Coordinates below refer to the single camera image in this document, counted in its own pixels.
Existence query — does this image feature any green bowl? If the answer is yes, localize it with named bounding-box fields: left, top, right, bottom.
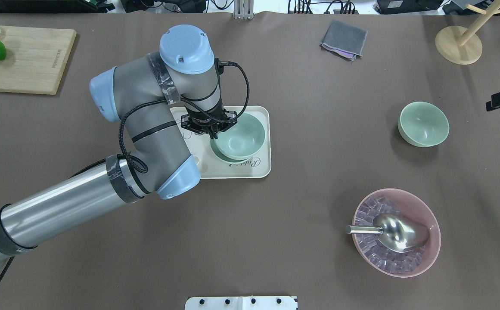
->
left=211, top=114, right=266, bottom=160
left=210, top=139, right=248, bottom=164
left=398, top=102, right=450, bottom=148

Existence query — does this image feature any grey folded cloth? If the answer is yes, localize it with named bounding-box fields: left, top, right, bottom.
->
left=319, top=20, right=368, bottom=61

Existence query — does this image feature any metal ice scoop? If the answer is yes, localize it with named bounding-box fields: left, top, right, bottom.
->
left=345, top=213, right=429, bottom=253

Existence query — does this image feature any wooden mug tree stand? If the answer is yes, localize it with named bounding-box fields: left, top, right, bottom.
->
left=435, top=0, right=500, bottom=65

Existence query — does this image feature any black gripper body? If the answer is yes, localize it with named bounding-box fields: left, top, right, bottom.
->
left=181, top=97, right=237, bottom=135

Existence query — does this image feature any beige rabbit tray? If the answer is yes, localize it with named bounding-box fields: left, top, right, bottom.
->
left=170, top=106, right=272, bottom=179

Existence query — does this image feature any green bowl on tray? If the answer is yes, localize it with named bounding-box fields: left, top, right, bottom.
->
left=210, top=139, right=248, bottom=164

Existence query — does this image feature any bamboo cutting board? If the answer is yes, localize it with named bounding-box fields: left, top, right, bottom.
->
left=0, top=25, right=77, bottom=96

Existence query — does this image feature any pink bowl with ice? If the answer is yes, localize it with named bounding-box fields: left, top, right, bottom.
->
left=352, top=188, right=441, bottom=278

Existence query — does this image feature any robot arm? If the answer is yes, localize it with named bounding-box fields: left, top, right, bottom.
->
left=0, top=24, right=242, bottom=268

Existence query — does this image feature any aluminium frame post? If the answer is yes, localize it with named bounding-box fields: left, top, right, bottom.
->
left=233, top=0, right=255, bottom=20

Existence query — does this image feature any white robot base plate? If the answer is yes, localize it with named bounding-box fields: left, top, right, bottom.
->
left=184, top=295, right=299, bottom=310

